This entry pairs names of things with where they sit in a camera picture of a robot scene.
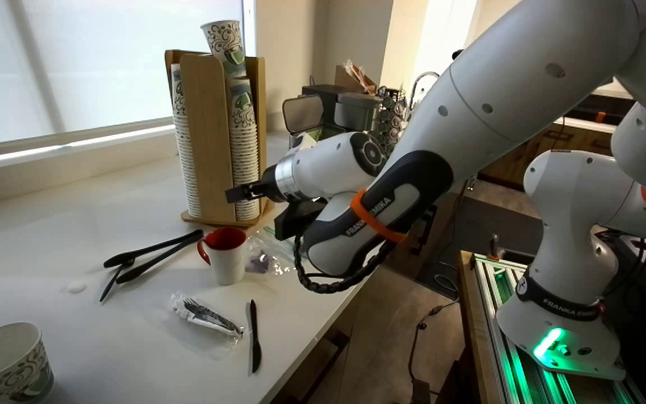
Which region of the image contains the purple packet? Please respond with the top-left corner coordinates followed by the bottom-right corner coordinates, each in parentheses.
top-left (250, 251), bottom-right (273, 274)

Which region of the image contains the black plastic fork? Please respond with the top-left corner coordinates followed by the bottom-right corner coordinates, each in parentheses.
top-left (97, 260), bottom-right (127, 305)

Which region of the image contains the robot mount frame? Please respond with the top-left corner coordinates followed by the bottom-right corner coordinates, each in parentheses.
top-left (456, 249), bottom-right (646, 404)

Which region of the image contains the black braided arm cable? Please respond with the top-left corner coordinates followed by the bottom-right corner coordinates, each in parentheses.
top-left (292, 232), bottom-right (399, 296)

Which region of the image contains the black equipment with orange clamps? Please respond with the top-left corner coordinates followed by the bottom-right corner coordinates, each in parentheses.
top-left (554, 93), bottom-right (632, 128)

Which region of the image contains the clear plastic zip bag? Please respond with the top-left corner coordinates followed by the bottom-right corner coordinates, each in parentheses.
top-left (246, 227), bottom-right (301, 276)

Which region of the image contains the white mug red inside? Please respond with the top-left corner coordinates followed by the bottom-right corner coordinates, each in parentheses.
top-left (195, 225), bottom-right (252, 287)

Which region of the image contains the brown wooden cabinet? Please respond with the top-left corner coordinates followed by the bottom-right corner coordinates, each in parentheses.
top-left (478, 121), bottom-right (625, 188)

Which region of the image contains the black floor cable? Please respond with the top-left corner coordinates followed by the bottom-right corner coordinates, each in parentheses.
top-left (404, 299), bottom-right (453, 404)

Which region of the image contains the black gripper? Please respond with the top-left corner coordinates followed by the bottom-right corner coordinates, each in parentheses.
top-left (225, 164), bottom-right (282, 207)

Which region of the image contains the white window blind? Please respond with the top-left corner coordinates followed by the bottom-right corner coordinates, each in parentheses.
top-left (0, 0), bottom-right (246, 151)

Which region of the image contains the steel bin with black lid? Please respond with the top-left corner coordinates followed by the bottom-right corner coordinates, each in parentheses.
top-left (280, 93), bottom-right (328, 140)

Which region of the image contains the wide patterned paper cup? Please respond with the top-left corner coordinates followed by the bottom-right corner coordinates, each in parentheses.
top-left (0, 322), bottom-right (58, 404)

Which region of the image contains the patterned paper cup stack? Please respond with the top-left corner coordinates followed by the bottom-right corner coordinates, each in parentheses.
top-left (168, 62), bottom-right (201, 221)
top-left (225, 74), bottom-right (262, 225)

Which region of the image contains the single patterned paper cup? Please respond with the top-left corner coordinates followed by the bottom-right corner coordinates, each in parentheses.
top-left (199, 17), bottom-right (250, 80)

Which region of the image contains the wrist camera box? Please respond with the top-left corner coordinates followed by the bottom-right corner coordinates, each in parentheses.
top-left (273, 198), bottom-right (330, 242)

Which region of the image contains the wooden snack box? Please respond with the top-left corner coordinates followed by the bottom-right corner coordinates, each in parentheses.
top-left (333, 59), bottom-right (379, 96)

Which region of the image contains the plastic wrapped cutlery packet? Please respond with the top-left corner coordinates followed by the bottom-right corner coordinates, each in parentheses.
top-left (165, 291), bottom-right (246, 344)

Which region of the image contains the wooden cup holder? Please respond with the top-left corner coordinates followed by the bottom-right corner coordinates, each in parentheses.
top-left (161, 48), bottom-right (277, 228)

